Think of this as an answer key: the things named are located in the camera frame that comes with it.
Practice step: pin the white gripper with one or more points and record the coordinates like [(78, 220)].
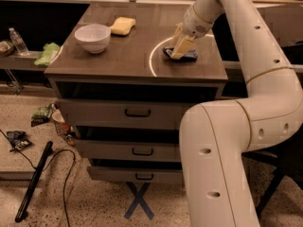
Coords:
[(193, 25)]

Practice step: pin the white bowl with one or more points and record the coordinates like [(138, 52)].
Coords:
[(93, 38)]

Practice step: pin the yellow sponge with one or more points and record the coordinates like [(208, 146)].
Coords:
[(122, 26)]

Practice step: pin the clear plastic water bottle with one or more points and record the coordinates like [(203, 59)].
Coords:
[(18, 42)]

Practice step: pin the blue rxbar blueberry bar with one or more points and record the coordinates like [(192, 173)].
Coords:
[(188, 57)]

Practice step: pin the brown bowl on shelf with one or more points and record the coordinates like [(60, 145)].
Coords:
[(6, 48)]

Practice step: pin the green cloth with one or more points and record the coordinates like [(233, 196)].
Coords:
[(49, 53)]

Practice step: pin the black office chair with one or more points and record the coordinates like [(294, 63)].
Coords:
[(287, 158)]

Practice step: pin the green snack bag on floor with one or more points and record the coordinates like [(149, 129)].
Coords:
[(41, 115)]

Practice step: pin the grey drawer cabinet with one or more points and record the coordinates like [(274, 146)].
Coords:
[(134, 68)]

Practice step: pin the bottom drawer with handle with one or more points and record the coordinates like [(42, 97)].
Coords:
[(134, 175)]

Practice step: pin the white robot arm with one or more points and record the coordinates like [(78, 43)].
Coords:
[(214, 135)]

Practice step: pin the drawer with handle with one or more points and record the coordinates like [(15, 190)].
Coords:
[(130, 151), (134, 175), (122, 114)]

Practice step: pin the black bar on floor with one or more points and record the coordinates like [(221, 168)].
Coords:
[(22, 211)]

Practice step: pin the middle drawer with handle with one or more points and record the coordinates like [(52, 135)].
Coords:
[(130, 151)]

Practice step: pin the blue snack bag on floor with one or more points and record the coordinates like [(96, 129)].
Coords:
[(18, 140)]

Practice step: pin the top drawer with handle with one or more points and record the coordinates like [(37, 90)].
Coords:
[(122, 114)]

